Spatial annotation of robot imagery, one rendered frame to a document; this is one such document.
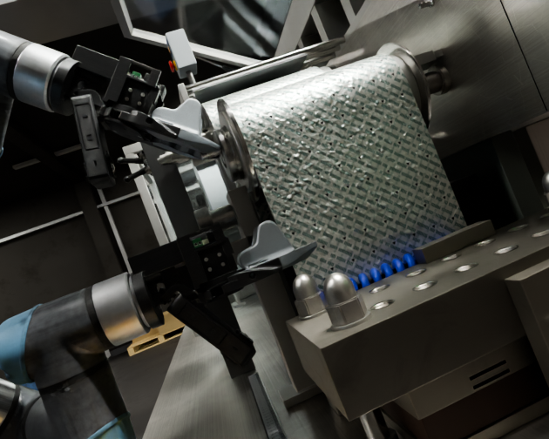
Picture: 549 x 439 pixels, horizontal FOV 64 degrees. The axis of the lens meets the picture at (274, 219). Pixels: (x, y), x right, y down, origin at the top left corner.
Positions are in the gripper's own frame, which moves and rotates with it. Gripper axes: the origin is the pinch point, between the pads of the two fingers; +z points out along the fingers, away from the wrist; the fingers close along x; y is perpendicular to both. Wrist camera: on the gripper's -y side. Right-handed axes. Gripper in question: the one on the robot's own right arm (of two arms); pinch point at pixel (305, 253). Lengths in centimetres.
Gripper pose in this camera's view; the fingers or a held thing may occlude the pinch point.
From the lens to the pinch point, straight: 55.2
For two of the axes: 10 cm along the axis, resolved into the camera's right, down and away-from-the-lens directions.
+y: -3.7, -9.3, 0.3
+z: 9.2, -3.6, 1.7
